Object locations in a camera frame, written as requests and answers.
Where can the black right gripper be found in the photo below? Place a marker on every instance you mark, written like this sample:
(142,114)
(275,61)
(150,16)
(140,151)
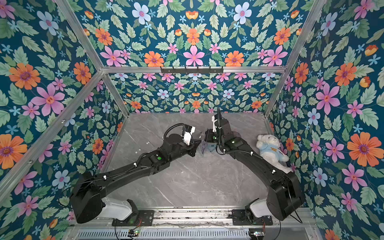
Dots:
(218,127)

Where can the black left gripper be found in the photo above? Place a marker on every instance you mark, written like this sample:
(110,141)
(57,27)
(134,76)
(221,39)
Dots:
(192,146)

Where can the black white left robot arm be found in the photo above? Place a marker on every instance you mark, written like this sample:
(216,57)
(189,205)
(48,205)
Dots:
(89,198)

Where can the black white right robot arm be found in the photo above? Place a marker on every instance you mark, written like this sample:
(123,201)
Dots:
(284,194)

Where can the white teddy bear blue shirt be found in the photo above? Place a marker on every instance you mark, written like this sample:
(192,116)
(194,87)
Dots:
(269,147)

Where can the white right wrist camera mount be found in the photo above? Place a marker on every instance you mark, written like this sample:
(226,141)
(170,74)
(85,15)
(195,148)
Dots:
(214,120)

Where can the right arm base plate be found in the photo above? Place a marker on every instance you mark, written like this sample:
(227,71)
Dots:
(246,218)

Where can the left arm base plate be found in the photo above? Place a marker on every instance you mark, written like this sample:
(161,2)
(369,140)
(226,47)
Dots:
(141,218)

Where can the black hook rail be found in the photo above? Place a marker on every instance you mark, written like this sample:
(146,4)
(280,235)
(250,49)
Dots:
(192,70)

